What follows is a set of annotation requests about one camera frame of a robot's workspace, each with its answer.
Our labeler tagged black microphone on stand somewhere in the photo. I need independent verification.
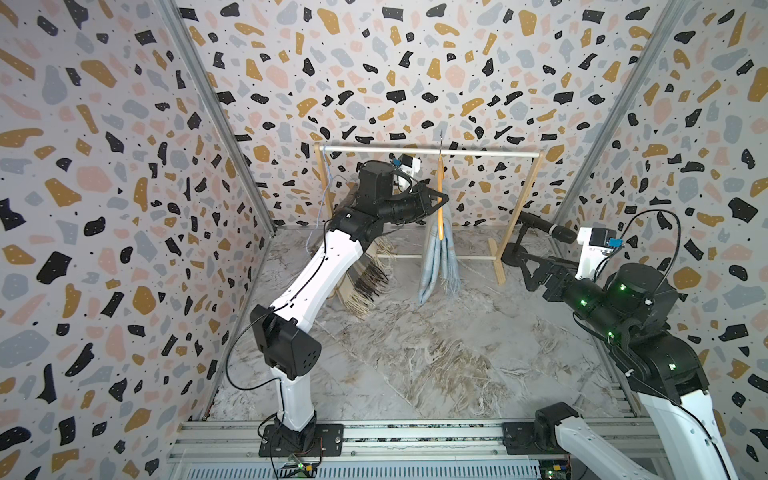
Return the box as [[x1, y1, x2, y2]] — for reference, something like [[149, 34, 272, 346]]
[[500, 209, 578, 269]]

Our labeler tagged orange plastic hanger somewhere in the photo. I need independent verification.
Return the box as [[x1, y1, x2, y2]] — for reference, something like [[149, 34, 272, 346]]
[[436, 130, 445, 242]]

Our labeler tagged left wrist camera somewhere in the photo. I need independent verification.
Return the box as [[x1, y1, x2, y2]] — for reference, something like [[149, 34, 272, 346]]
[[391, 154, 422, 178]]

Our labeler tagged aluminium corner post left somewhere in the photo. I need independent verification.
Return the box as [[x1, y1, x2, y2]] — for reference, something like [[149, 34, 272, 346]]
[[155, 0, 276, 237]]

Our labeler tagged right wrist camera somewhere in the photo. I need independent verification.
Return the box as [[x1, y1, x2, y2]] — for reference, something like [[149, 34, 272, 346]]
[[575, 227, 624, 281]]

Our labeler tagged aluminium corner post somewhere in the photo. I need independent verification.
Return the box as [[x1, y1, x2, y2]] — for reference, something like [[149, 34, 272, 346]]
[[155, 0, 276, 237], [554, 0, 685, 224]]

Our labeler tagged brown plaid fringed scarf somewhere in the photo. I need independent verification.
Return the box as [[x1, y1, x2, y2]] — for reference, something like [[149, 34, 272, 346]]
[[308, 179, 397, 319]]

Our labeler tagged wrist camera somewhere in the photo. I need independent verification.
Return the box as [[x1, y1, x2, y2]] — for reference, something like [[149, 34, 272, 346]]
[[391, 154, 422, 178], [575, 227, 624, 281]]

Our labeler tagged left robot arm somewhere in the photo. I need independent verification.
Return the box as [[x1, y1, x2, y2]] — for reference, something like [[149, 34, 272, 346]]
[[250, 160, 449, 452]]

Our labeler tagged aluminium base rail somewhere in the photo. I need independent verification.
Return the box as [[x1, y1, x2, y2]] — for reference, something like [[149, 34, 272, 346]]
[[167, 416, 679, 480]]

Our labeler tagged light blue wire hanger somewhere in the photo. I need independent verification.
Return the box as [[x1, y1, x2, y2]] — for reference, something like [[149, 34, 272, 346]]
[[305, 144, 348, 254]]

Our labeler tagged blue plaid scarf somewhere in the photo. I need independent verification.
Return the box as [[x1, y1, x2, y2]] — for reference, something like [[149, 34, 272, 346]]
[[417, 205, 462, 305]]

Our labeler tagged green circuit board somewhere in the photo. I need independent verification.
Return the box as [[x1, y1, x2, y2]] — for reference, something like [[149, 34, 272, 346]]
[[278, 456, 319, 479], [539, 460, 572, 480]]

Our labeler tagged green circuit board left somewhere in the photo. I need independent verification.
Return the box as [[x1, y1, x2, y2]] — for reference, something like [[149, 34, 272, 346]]
[[278, 456, 319, 479]]

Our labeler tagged white top rack rod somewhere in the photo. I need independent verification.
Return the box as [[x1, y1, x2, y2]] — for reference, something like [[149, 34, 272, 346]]
[[320, 145, 539, 159]]

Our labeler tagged wooden clothes rack frame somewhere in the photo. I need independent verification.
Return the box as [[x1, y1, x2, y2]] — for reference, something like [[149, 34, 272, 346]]
[[314, 143, 544, 286]]

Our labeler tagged green circuit board right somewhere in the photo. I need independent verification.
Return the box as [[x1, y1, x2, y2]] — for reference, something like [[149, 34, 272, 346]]
[[539, 460, 572, 480]]

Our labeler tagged aluminium corner post right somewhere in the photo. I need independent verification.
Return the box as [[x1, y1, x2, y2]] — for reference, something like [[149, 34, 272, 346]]
[[554, 0, 685, 224]]

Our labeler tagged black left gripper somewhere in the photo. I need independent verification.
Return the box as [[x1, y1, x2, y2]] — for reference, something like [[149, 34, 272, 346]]
[[380, 186, 452, 227]]

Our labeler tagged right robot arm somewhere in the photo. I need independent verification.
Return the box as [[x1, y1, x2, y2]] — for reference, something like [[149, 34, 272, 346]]
[[515, 252, 737, 479]]

